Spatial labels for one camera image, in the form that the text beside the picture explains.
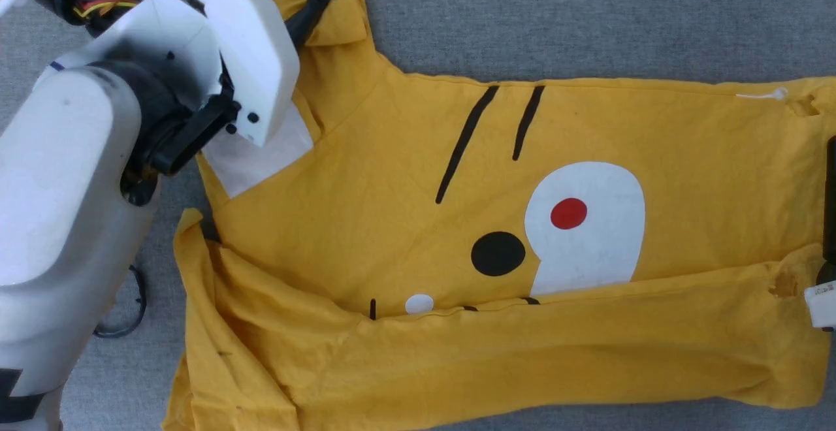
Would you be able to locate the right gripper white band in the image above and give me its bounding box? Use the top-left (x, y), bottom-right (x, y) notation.
top-left (804, 135), bottom-right (836, 332)

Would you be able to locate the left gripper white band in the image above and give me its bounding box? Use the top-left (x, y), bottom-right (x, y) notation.
top-left (163, 0), bottom-right (338, 148)

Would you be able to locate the white plastic tag fastener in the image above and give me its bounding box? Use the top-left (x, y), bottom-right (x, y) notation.
top-left (735, 88), bottom-right (790, 102)

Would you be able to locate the yellow cartoon print T-shirt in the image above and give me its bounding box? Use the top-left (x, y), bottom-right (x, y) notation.
top-left (161, 0), bottom-right (836, 431)

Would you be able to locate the thin black cable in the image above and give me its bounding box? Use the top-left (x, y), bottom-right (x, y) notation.
top-left (93, 264), bottom-right (148, 340)

